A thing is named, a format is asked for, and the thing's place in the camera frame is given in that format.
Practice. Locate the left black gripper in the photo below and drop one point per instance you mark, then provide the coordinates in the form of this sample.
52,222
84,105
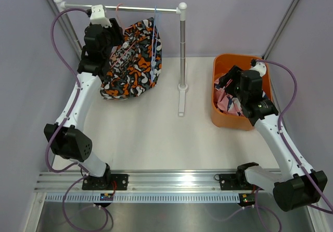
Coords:
116,31

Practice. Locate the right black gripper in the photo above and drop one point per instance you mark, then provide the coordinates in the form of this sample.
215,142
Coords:
233,74

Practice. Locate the pink shark print shorts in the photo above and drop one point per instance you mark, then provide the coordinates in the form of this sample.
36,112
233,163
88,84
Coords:
224,102

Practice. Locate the pink wire hanger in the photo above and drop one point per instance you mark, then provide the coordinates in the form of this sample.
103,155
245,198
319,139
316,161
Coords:
125,44

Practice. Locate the orange black camouflage shorts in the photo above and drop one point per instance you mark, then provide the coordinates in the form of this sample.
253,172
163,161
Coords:
130,77

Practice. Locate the blue wire hanger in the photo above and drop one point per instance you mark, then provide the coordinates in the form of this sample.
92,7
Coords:
155,62

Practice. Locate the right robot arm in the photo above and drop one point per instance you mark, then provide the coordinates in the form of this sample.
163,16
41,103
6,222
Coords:
298,184

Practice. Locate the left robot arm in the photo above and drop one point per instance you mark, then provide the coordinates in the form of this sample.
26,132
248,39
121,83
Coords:
66,137

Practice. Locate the orange plastic basket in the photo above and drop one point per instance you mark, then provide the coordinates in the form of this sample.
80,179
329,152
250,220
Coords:
222,64

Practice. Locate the metal clothes rack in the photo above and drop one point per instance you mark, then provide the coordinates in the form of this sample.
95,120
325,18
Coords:
181,11

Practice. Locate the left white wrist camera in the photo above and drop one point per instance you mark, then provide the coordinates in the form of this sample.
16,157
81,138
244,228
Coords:
98,16

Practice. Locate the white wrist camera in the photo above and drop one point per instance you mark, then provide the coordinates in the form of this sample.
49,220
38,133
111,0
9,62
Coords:
98,16
259,67

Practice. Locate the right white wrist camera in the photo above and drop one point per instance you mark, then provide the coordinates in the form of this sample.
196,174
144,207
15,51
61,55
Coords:
259,67

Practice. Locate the aluminium mounting rail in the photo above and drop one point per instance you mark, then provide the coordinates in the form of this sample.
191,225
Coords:
148,181

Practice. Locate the white slotted cable duct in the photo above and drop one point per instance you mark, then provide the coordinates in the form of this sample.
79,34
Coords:
154,198

